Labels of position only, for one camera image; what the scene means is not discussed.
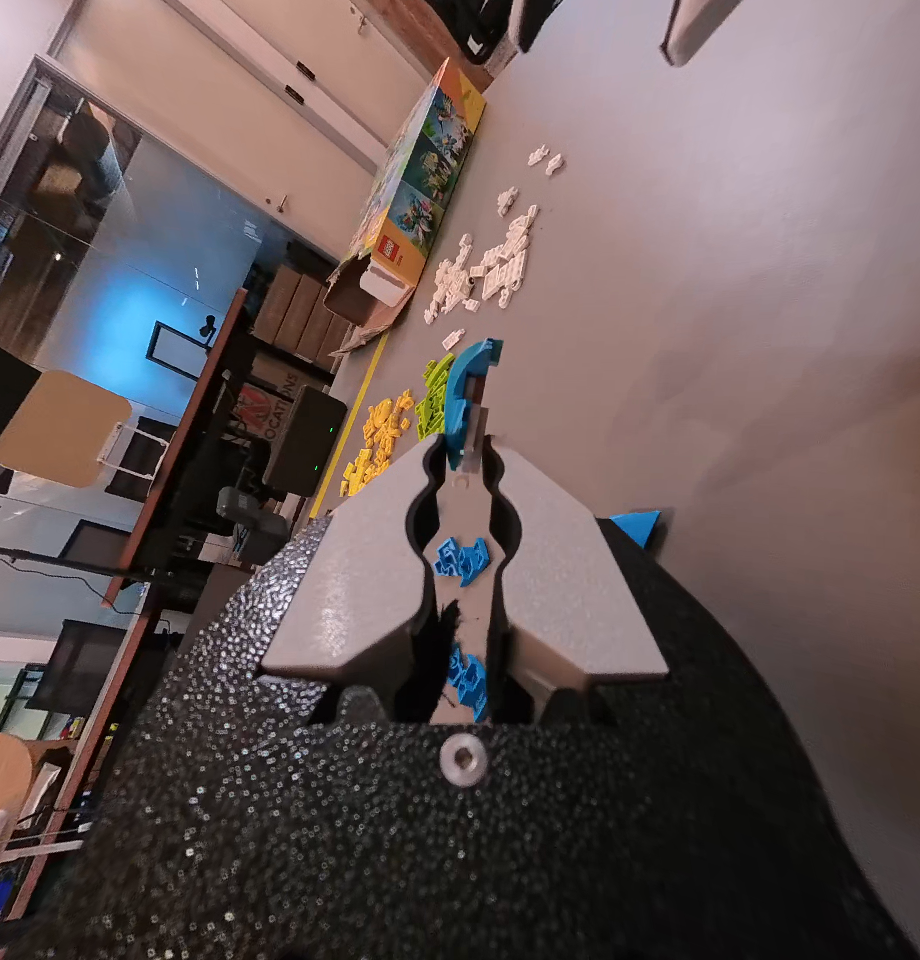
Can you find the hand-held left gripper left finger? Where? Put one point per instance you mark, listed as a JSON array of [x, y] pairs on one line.
[[355, 570]]

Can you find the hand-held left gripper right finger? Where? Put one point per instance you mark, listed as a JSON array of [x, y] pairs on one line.
[[572, 585]]

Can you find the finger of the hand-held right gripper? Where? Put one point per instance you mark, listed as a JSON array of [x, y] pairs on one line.
[[703, 26]]

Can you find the blue lego assembly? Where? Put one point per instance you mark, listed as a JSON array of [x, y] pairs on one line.
[[460, 382]]

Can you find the blue curved lego brick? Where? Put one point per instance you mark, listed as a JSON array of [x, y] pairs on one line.
[[640, 526]]

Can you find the pile of blue lego bricks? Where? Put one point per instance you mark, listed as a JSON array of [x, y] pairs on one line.
[[463, 559], [467, 679]]

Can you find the pile of yellow lego bricks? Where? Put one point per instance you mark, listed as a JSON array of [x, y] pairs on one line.
[[377, 442]]

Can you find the pile of lime lego bricks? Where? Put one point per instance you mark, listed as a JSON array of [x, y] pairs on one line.
[[433, 397]]

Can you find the small white lego brick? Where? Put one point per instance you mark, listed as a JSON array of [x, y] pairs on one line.
[[536, 154], [452, 339], [508, 199], [555, 163]]

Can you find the pile of white lego bricks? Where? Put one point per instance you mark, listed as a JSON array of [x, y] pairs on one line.
[[505, 266]]

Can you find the colourful lego set box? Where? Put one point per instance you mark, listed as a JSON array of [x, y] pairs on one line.
[[422, 172]]

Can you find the dark grey power adapter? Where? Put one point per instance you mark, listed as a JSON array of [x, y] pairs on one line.
[[246, 517]]

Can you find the black device with green lights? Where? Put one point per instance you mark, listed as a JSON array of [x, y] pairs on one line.
[[302, 442]]

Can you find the yellow tape strip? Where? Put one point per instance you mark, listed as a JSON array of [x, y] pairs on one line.
[[355, 420]]

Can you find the printed cardboard box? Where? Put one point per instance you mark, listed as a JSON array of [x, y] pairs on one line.
[[269, 397]]

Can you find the dark desk with wooden edge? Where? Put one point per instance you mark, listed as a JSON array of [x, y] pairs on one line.
[[182, 465]]

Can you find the black bag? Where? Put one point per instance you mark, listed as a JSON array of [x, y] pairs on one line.
[[475, 22]]

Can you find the stack of brown cardboard boxes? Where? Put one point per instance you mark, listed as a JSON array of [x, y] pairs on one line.
[[302, 315]]

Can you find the black monitor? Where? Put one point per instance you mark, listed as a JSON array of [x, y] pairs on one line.
[[77, 671]]

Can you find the white wall cabinet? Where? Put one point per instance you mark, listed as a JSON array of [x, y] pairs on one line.
[[242, 97]]

